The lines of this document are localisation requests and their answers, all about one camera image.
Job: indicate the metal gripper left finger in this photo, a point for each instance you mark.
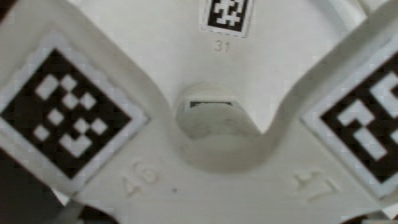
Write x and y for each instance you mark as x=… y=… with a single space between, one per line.
x=80 y=214

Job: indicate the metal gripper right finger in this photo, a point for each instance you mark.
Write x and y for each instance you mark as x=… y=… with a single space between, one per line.
x=377 y=217

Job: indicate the white cross-shaped table base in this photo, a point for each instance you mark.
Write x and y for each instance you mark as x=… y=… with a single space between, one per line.
x=91 y=134

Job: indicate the white cylindrical table leg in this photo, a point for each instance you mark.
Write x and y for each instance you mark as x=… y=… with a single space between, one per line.
x=221 y=132

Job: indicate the white round table top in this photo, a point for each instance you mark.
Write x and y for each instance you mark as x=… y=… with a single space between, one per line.
x=242 y=43

